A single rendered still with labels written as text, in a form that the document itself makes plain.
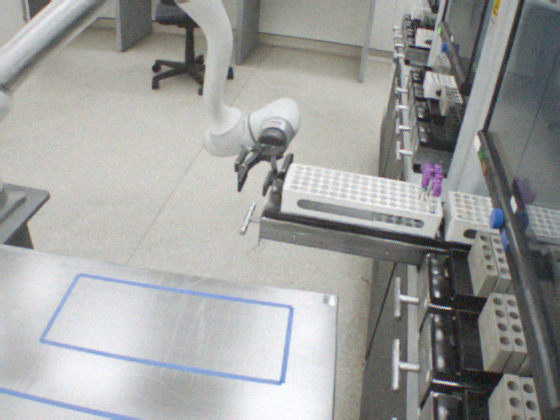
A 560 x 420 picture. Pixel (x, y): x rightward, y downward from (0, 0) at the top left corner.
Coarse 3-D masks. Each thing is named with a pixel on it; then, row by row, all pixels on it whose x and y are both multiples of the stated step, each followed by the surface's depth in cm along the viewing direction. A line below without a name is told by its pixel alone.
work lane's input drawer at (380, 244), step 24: (264, 216) 97; (288, 216) 96; (288, 240) 97; (312, 240) 96; (336, 240) 95; (360, 240) 94; (384, 240) 93; (408, 240) 93; (432, 240) 92; (408, 264) 95
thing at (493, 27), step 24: (504, 0) 92; (504, 24) 93; (480, 48) 164; (480, 72) 105; (480, 96) 103; (408, 144) 144; (408, 168) 136; (432, 168) 128; (456, 168) 116; (384, 264) 154; (384, 288) 142
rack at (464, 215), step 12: (456, 192) 98; (444, 204) 99; (456, 204) 94; (468, 204) 95; (480, 204) 95; (444, 216) 97; (456, 216) 91; (468, 216) 91; (480, 216) 93; (444, 228) 95; (456, 228) 91; (468, 228) 90; (480, 228) 90; (456, 240) 92; (468, 240) 92
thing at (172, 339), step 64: (0, 256) 79; (64, 256) 80; (0, 320) 68; (64, 320) 69; (128, 320) 71; (192, 320) 72; (256, 320) 73; (320, 320) 74; (0, 384) 59; (64, 384) 61; (128, 384) 62; (192, 384) 63; (256, 384) 64; (320, 384) 65
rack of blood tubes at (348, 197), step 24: (312, 168) 100; (288, 192) 93; (312, 192) 95; (336, 192) 94; (360, 192) 95; (384, 192) 96; (408, 192) 96; (336, 216) 94; (360, 216) 98; (384, 216) 95; (408, 216) 91; (432, 216) 90
